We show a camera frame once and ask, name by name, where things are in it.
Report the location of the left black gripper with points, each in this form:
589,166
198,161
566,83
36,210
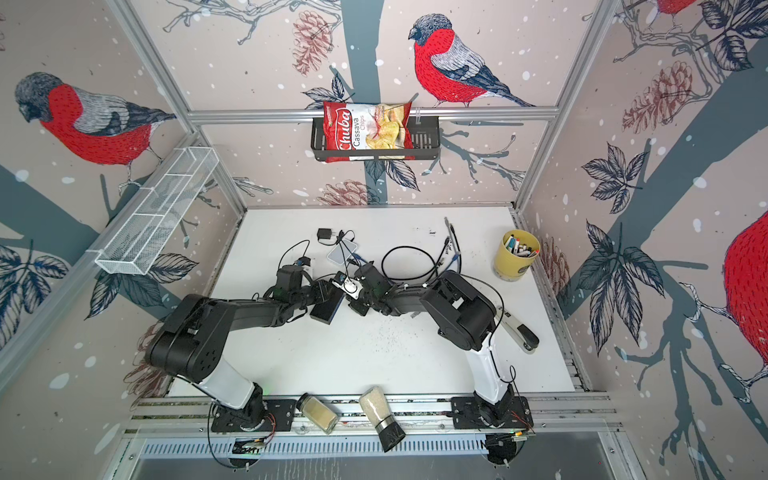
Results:
320,287

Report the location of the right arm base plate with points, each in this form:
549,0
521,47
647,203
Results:
469,413

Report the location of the black network switch box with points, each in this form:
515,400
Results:
325,312

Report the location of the red cassava chips bag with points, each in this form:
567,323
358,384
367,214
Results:
352,127

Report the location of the white wire mesh shelf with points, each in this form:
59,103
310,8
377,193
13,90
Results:
142,237

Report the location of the black wall basket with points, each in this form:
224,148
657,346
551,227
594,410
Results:
425,137

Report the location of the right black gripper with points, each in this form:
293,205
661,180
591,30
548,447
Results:
354,305

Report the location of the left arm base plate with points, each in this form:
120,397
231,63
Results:
266,415

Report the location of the yellow cup with pens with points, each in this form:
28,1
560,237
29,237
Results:
516,254

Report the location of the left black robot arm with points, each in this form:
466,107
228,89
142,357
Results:
190,345

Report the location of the glass spice jar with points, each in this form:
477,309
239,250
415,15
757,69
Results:
318,413

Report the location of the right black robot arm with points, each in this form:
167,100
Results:
463,315

